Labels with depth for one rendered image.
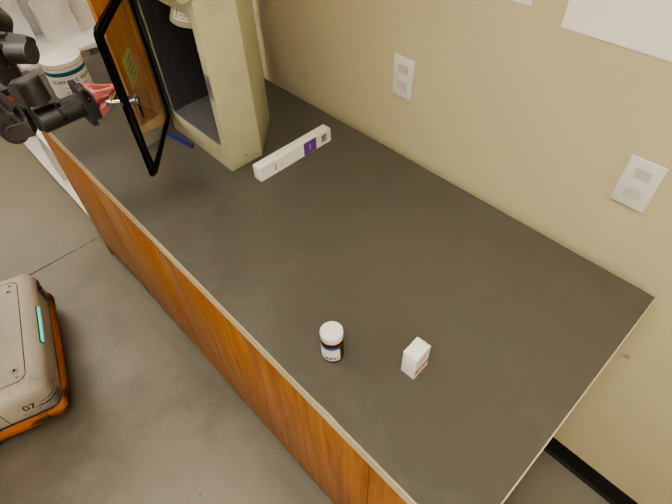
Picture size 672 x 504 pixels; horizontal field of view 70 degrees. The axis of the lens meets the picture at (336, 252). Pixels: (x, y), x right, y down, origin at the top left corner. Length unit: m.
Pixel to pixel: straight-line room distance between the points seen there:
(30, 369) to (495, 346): 1.63
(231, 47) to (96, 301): 1.59
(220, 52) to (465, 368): 0.92
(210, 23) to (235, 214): 0.46
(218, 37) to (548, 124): 0.78
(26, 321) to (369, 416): 1.60
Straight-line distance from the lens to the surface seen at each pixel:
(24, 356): 2.14
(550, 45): 1.14
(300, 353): 1.02
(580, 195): 1.24
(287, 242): 1.21
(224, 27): 1.28
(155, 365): 2.23
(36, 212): 3.20
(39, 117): 1.34
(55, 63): 1.91
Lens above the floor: 1.82
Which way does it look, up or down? 48 degrees down
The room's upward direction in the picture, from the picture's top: 3 degrees counter-clockwise
